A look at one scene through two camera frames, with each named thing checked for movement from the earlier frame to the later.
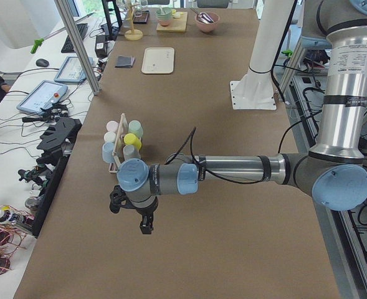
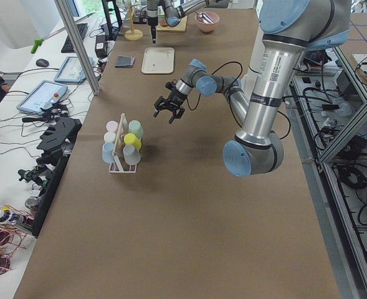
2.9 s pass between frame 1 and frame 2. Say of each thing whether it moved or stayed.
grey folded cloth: stayed
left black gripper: moved
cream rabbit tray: stayed
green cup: stayed
